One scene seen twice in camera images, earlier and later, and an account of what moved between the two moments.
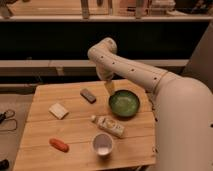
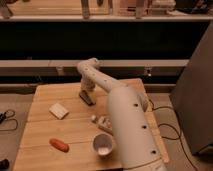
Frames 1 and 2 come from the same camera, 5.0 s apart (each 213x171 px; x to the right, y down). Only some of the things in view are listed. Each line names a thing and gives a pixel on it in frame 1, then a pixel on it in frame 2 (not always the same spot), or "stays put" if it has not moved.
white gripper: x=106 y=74 to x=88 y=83
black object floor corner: x=4 y=165 stays put
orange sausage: x=59 y=145 stays put
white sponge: x=58 y=110 stays put
